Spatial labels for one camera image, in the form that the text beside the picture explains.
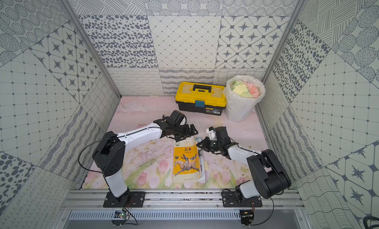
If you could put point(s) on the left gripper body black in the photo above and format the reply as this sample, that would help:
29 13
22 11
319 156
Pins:
187 131

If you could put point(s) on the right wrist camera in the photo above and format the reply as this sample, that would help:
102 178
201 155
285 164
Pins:
211 133

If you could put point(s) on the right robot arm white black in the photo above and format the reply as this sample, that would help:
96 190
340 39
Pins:
268 175

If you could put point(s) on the aluminium mounting rail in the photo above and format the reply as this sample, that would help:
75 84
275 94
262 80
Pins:
178 199

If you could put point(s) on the left circuit board with cable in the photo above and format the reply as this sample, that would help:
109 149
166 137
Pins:
123 217

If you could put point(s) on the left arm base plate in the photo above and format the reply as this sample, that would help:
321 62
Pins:
124 199

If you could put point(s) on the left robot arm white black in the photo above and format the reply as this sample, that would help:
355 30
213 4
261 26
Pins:
110 151

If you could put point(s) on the yellow black toolbox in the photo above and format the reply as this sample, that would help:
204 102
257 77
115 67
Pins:
201 98

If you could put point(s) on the art textbook with yellow cover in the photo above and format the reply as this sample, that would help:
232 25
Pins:
188 162

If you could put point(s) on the white trash bin with bag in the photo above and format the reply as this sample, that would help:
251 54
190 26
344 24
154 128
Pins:
238 108

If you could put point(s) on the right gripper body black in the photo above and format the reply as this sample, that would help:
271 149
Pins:
215 145

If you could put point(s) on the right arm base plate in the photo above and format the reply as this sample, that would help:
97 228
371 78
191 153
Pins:
233 199

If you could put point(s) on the right black connector with cable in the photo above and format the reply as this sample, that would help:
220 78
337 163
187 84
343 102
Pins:
249 218

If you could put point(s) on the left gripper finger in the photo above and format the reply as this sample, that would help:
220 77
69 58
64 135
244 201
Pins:
181 137
193 130

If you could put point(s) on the discarded sticky notes pile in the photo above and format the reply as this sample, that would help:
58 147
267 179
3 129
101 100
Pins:
245 89

